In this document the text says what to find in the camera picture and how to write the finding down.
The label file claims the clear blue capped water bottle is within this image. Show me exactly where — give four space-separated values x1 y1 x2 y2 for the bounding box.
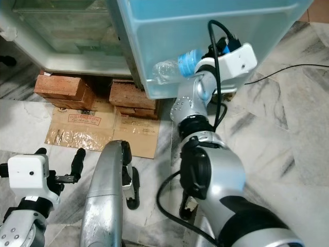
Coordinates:
152 45 229 86

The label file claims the clear fridge drawer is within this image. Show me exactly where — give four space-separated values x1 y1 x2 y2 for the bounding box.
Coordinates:
13 0 129 56

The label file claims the brown cardboard with red print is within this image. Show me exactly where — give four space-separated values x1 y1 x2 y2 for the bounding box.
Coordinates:
45 100 118 151

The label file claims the silver left robot leg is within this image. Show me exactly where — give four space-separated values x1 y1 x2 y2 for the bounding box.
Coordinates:
80 139 140 247

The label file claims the brown cardboard sheet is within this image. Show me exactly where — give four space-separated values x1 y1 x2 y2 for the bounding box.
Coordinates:
113 114 160 159

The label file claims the red brick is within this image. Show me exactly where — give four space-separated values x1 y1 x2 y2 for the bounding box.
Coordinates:
34 72 95 110
109 81 158 120

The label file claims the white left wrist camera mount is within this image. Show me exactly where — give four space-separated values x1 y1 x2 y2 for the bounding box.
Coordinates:
8 153 50 201

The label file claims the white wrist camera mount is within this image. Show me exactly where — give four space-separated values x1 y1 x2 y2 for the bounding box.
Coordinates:
195 43 258 83
8 153 50 201

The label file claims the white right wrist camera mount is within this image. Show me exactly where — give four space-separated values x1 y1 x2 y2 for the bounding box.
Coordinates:
195 43 258 83

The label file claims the thin black cable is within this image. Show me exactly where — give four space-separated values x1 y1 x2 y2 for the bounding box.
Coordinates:
244 64 329 85

